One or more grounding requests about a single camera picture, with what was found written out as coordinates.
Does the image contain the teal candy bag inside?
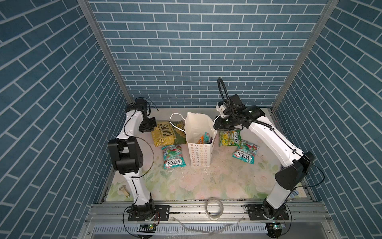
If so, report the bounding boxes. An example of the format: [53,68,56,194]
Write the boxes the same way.
[197,132,213,144]

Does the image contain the yellow kettle chips bag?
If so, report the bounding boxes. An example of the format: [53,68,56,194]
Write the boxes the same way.
[151,121,187,147]

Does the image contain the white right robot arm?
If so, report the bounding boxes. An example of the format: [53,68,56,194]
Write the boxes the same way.
[214,95,314,219]

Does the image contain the white patterned paper bag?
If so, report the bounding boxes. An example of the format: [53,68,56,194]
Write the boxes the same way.
[169,112,217,167]

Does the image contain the aluminium front rail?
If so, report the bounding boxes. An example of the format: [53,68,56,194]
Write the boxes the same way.
[85,199,332,225]

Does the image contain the teal Fox's mint blossom candy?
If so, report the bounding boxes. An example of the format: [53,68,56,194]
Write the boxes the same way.
[232,140,259,164]

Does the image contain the green Fox's spring tea candy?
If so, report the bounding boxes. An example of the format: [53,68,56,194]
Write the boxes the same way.
[219,130,241,146]

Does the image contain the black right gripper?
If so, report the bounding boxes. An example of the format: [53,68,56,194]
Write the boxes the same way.
[211,114,237,130]

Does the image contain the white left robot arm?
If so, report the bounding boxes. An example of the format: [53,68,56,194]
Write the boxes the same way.
[107,98,157,218]

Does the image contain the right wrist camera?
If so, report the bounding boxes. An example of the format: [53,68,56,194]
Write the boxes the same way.
[216,101,230,118]

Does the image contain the small beige spool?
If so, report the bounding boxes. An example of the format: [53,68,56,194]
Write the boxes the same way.
[118,184,130,198]

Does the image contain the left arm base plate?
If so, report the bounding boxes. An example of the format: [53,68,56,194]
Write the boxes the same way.
[128,205,170,222]

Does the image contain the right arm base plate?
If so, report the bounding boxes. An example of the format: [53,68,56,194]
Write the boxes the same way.
[244,204,290,221]

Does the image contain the clear tape roll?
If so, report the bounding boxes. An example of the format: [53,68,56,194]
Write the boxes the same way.
[205,197,224,221]

